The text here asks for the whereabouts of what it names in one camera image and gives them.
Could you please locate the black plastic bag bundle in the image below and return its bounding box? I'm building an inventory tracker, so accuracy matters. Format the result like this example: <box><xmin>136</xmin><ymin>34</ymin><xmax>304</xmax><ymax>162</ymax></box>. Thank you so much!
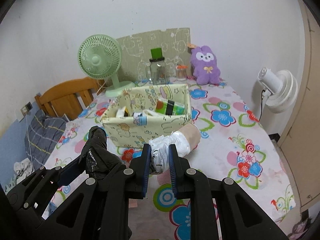
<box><xmin>79</xmin><ymin>126</ymin><xmax>125</xmax><ymax>180</ymax></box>

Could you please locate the white plastic bag roll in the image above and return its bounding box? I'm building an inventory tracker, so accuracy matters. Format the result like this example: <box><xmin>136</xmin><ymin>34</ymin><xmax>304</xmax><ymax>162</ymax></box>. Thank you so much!
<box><xmin>149</xmin><ymin>131</ymin><xmax>191</xmax><ymax>174</ymax></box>

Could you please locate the green tissue pack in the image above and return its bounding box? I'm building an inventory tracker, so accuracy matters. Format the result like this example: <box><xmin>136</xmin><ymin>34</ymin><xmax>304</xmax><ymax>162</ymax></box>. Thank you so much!
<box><xmin>155</xmin><ymin>98</ymin><xmax>185</xmax><ymax>115</ymax></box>

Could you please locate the grey plaid pillow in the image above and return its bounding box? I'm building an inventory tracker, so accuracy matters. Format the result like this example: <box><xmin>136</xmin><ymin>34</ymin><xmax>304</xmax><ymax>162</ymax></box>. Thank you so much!
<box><xmin>24</xmin><ymin>109</ymin><xmax>68</xmax><ymax>170</ymax></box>

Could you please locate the floral bed sheet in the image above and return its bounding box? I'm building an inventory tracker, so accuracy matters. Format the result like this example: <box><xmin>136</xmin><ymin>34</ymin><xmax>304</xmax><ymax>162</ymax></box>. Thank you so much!
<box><xmin>44</xmin><ymin>80</ymin><xmax>296</xmax><ymax>239</ymax></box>

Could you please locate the wooden bed headboard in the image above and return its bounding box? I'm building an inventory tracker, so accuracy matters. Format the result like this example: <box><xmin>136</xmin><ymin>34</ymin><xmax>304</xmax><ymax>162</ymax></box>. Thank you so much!
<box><xmin>35</xmin><ymin>77</ymin><xmax>104</xmax><ymax>120</ymax></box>

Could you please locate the yellow cartoon fabric storage box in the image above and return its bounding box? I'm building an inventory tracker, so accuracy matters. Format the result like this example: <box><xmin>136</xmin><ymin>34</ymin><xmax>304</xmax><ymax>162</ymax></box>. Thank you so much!
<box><xmin>101</xmin><ymin>83</ymin><xmax>191</xmax><ymax>148</ymax></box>

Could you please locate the green desk fan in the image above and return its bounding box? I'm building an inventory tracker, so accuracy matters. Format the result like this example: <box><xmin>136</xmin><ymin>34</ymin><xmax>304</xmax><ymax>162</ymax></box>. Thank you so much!
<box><xmin>78</xmin><ymin>34</ymin><xmax>135</xmax><ymax>97</ymax></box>

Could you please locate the white standing fan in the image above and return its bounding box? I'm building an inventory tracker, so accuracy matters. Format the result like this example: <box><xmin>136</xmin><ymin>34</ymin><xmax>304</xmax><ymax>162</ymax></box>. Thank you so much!
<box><xmin>258</xmin><ymin>67</ymin><xmax>298</xmax><ymax>114</ymax></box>

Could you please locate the glass jar with green lid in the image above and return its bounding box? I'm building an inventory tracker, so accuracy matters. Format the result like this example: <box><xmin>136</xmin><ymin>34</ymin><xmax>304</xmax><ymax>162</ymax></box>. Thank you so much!
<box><xmin>145</xmin><ymin>48</ymin><xmax>169</xmax><ymax>86</ymax></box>

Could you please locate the patterned cardboard sheet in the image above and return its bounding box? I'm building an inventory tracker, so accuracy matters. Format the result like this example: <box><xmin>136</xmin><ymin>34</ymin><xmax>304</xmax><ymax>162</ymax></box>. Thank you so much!
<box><xmin>117</xmin><ymin>28</ymin><xmax>191</xmax><ymax>81</ymax></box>

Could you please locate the purple plush toy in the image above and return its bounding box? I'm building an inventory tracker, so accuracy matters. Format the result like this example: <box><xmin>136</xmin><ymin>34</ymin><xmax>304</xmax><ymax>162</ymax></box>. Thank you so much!
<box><xmin>190</xmin><ymin>46</ymin><xmax>221</xmax><ymax>85</ymax></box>

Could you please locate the small toothpick jar orange lid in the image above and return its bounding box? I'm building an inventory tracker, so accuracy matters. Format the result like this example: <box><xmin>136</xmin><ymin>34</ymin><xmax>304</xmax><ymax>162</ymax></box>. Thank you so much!
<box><xmin>176</xmin><ymin>65</ymin><xmax>188</xmax><ymax>81</ymax></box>

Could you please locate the wall power socket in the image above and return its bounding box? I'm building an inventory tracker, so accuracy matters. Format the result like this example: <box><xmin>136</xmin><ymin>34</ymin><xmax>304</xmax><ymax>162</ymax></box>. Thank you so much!
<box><xmin>21</xmin><ymin>102</ymin><xmax>33</xmax><ymax>116</ymax></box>

